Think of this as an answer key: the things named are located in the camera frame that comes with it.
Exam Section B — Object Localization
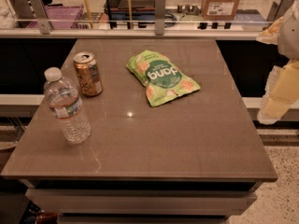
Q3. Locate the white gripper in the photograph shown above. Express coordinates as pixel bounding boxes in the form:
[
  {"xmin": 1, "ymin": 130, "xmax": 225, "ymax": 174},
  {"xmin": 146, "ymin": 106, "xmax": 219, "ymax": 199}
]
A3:
[{"xmin": 256, "ymin": 0, "xmax": 299, "ymax": 125}]

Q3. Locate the grey table base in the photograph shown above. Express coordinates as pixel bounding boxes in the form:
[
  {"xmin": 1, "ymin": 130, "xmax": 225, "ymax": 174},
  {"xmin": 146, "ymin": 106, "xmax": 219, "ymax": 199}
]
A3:
[{"xmin": 26, "ymin": 188, "xmax": 256, "ymax": 218}]

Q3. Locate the purple plastic crate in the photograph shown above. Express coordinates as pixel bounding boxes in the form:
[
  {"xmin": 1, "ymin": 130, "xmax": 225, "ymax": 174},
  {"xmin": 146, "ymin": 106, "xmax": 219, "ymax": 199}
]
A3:
[{"xmin": 26, "ymin": 4, "xmax": 86, "ymax": 30}]

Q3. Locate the green dang snack bag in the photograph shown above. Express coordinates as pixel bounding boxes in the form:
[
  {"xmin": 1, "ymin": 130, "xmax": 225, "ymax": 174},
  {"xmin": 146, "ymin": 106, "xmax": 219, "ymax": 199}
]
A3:
[{"xmin": 126, "ymin": 50, "xmax": 201, "ymax": 107}]

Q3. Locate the clear plastic water bottle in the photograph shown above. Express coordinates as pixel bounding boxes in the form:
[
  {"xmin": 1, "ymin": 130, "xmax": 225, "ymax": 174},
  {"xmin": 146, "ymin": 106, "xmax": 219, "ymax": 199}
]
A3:
[{"xmin": 44, "ymin": 67, "xmax": 91, "ymax": 145}]

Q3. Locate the brown cardboard box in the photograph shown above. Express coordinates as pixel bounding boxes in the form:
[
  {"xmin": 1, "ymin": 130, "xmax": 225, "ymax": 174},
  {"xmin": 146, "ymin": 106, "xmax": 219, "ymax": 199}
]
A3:
[{"xmin": 201, "ymin": 0, "xmax": 240, "ymax": 20}]

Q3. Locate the gold soda can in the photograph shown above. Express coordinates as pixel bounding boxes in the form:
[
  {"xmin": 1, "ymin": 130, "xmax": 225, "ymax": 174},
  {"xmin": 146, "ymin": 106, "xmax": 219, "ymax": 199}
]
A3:
[{"xmin": 73, "ymin": 51, "xmax": 103, "ymax": 97}]

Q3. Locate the glass railing with metal posts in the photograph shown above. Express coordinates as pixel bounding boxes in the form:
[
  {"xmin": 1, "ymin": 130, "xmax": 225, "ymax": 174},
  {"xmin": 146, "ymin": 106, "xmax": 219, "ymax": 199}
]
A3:
[{"xmin": 0, "ymin": 0, "xmax": 293, "ymax": 40}]

